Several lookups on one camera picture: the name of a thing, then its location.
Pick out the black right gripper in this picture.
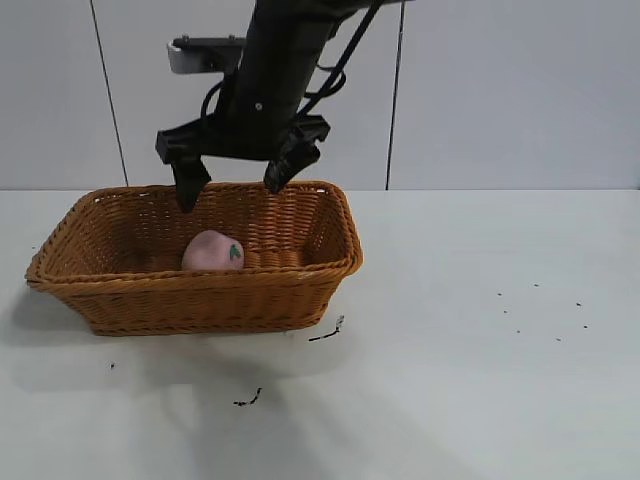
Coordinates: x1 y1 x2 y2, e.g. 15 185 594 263
154 47 332 214

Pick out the pink toy peach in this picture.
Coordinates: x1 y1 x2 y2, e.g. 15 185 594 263
181 229 246 272

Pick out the brown wicker rectangular basket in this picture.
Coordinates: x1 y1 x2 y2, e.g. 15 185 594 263
25 180 365 337

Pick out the short black looped cable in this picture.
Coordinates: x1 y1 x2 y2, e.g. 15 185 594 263
200 79 225 120

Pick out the white wrist camera on mount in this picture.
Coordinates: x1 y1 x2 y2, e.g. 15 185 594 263
166 34 248 77

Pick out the long black cable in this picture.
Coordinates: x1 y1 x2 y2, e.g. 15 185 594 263
298 0 385 112

